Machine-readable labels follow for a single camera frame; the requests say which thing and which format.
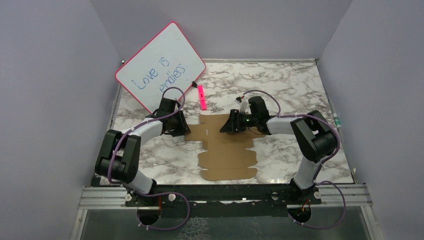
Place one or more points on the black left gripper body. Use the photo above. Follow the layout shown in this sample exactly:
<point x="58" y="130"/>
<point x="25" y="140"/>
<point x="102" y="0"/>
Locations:
<point x="171" y="118"/>

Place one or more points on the brown cardboard box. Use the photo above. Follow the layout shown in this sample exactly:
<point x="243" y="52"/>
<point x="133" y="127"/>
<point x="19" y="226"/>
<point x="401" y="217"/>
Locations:
<point x="227" y="156"/>

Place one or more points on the pink marker pen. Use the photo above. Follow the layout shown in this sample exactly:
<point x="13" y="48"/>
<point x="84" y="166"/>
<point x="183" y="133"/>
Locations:
<point x="202" y="99"/>

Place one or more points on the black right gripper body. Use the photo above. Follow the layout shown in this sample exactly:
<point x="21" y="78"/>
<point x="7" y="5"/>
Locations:
<point x="243" y="120"/>

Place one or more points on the green white glue stick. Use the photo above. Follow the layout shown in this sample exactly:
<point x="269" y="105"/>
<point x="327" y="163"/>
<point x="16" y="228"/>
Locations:
<point x="336" y="121"/>

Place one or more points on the aluminium frame rail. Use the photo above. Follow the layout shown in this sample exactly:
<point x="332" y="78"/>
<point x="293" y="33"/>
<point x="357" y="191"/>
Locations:
<point x="345" y="213"/>

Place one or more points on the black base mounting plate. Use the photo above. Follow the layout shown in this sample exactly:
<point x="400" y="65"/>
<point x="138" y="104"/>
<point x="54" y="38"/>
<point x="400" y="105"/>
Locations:
<point x="223" y="200"/>

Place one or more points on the pink-framed whiteboard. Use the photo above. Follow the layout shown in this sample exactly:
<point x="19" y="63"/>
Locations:
<point x="167" y="63"/>

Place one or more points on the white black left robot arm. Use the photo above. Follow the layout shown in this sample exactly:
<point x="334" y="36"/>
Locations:
<point x="119" y="155"/>

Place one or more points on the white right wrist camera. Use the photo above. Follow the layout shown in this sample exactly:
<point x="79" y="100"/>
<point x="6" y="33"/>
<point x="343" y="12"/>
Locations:
<point x="243" y="105"/>

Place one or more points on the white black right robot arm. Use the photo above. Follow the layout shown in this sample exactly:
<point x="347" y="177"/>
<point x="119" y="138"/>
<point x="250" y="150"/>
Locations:
<point x="316" y="139"/>

